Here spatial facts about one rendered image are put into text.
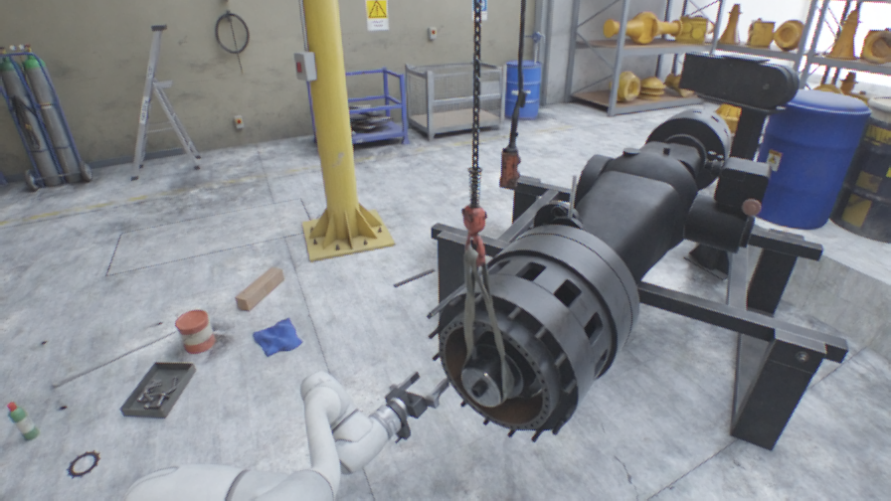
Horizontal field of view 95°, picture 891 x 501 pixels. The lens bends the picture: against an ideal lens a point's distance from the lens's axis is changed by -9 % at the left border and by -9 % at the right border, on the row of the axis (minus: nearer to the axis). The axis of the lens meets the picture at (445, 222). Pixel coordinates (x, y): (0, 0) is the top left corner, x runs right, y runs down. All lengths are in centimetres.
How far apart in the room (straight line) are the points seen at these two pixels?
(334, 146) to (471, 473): 245
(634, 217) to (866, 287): 190
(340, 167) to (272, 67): 347
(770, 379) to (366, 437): 177
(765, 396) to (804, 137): 185
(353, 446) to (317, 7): 279
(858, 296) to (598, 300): 239
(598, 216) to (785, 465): 146
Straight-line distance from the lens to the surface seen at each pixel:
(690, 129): 354
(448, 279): 270
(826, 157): 373
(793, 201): 380
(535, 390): 150
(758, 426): 263
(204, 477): 87
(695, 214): 250
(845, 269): 361
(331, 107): 348
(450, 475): 224
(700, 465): 252
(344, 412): 134
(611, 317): 151
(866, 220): 407
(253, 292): 330
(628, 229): 202
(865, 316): 367
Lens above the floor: 189
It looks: 28 degrees down
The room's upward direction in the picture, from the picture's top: 1 degrees counter-clockwise
